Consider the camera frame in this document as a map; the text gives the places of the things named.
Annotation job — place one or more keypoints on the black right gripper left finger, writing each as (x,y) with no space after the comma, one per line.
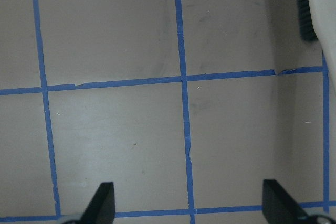
(101,208)

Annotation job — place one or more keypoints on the beige hand brush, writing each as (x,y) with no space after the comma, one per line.
(317,22)

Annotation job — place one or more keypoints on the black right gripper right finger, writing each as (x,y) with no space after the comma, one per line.
(279,207)

